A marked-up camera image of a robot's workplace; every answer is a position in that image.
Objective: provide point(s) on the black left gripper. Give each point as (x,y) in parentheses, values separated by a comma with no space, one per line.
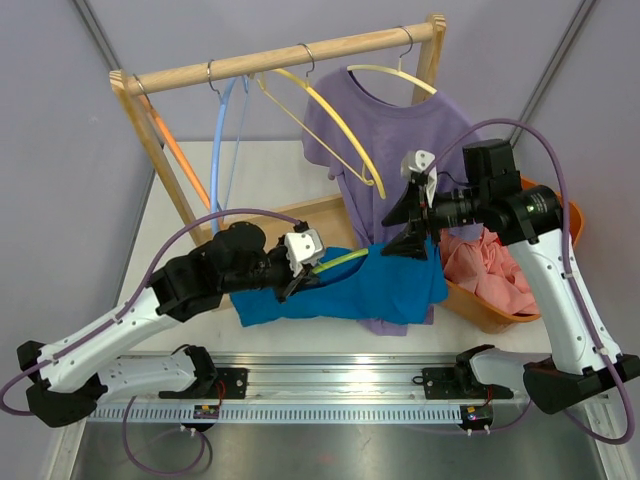
(298,283)

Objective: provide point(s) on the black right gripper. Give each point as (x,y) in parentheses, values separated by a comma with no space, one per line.
(413,207)

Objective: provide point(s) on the blue t-shirt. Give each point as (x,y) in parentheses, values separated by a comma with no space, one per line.
(397,290)

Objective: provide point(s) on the green plastic hanger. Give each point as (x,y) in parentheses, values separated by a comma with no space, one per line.
(353,255)

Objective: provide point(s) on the pink t-shirt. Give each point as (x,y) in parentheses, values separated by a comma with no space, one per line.
(485,268)

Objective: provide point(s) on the light blue plastic hanger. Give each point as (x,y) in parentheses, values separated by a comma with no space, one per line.
(224,100)

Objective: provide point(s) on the orange plastic hanger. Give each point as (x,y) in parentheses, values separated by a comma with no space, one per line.
(177,152)

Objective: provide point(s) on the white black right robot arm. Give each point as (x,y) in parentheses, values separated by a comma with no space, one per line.
(532,223)

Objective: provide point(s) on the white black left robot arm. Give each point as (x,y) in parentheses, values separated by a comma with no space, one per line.
(70,378)

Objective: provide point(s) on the purple t-shirt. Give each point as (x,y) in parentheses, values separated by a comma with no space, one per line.
(387,133)

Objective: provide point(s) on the cream plastic hanger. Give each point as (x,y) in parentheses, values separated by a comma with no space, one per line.
(398,71)

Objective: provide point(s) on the orange laundry basket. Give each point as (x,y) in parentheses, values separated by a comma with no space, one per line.
(486,316)

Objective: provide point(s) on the wooden clothes rack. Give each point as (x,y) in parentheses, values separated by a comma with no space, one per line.
(130,90)

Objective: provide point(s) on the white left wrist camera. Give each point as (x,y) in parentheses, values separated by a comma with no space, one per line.
(303,249)

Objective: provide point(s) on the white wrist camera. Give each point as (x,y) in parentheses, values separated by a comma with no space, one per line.
(303,249)
(418,168)

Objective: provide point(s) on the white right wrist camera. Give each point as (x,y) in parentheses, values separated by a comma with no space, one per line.
(418,168)

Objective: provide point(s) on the aluminium mounting rail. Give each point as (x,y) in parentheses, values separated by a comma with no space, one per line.
(325,375)

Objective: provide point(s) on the white slotted cable duct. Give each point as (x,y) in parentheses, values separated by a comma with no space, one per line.
(280,414)

